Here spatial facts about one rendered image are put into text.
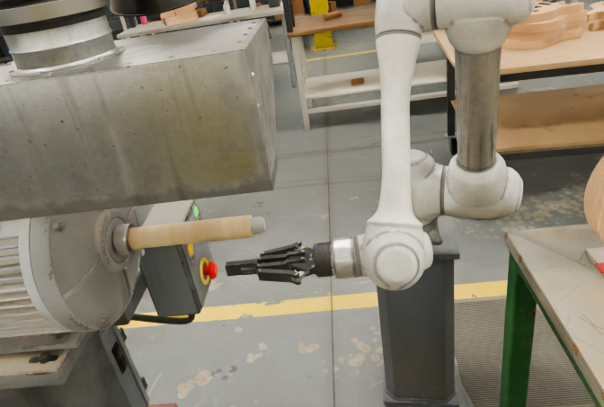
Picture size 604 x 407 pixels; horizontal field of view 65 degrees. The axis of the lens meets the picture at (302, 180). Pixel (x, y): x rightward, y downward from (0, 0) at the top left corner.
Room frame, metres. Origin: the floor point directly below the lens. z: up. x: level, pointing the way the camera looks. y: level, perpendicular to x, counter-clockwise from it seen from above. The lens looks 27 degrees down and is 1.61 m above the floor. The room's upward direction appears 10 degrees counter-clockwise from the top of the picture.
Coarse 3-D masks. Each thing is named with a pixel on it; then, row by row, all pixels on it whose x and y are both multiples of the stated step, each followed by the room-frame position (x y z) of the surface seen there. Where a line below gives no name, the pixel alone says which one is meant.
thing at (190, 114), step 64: (128, 64) 0.45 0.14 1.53; (192, 64) 0.43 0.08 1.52; (256, 64) 0.47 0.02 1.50; (0, 128) 0.45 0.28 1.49; (64, 128) 0.44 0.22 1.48; (128, 128) 0.44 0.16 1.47; (192, 128) 0.43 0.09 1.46; (256, 128) 0.42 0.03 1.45; (0, 192) 0.45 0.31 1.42; (64, 192) 0.45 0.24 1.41; (128, 192) 0.44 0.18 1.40; (192, 192) 0.43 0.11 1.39
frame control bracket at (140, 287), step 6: (138, 270) 0.83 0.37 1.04; (138, 276) 0.81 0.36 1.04; (138, 282) 0.79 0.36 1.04; (144, 282) 0.81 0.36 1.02; (138, 288) 0.78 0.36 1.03; (144, 288) 0.80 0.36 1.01; (138, 294) 0.77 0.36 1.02; (132, 300) 0.75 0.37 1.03; (138, 300) 0.77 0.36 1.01; (132, 306) 0.74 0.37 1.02; (126, 312) 0.71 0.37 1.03; (132, 312) 0.73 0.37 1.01; (120, 318) 0.71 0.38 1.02; (126, 318) 0.71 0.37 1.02; (114, 324) 0.71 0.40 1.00; (120, 324) 0.71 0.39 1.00; (126, 324) 0.71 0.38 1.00
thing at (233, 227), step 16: (176, 224) 0.60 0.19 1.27; (192, 224) 0.59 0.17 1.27; (208, 224) 0.59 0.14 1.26; (224, 224) 0.58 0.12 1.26; (240, 224) 0.58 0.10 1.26; (128, 240) 0.59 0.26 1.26; (144, 240) 0.59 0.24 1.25; (160, 240) 0.58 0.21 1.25; (176, 240) 0.58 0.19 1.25; (192, 240) 0.58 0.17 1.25; (208, 240) 0.58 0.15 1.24
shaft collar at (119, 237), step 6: (120, 228) 0.60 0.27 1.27; (126, 228) 0.60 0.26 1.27; (114, 234) 0.59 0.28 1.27; (120, 234) 0.59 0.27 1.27; (126, 234) 0.59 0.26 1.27; (114, 240) 0.59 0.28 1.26; (120, 240) 0.59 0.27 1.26; (126, 240) 0.59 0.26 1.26; (114, 246) 0.58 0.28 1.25; (120, 246) 0.58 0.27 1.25; (126, 246) 0.58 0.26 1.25; (120, 252) 0.59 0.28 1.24; (126, 252) 0.59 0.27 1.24; (132, 252) 0.59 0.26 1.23
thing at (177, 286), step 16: (160, 208) 0.93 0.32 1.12; (176, 208) 0.92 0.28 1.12; (144, 224) 0.88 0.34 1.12; (160, 224) 0.86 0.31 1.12; (144, 256) 0.81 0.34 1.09; (160, 256) 0.80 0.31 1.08; (176, 256) 0.80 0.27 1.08; (192, 256) 0.84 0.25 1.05; (208, 256) 0.92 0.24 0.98; (144, 272) 0.81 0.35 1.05; (160, 272) 0.80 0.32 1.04; (176, 272) 0.80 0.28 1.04; (192, 272) 0.81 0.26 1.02; (160, 288) 0.80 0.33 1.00; (176, 288) 0.80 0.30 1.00; (192, 288) 0.80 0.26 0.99; (208, 288) 0.87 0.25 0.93; (160, 304) 0.81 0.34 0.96; (176, 304) 0.80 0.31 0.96; (192, 304) 0.80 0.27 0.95; (144, 320) 0.81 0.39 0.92; (160, 320) 0.82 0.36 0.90; (176, 320) 0.83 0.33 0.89; (192, 320) 0.84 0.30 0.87
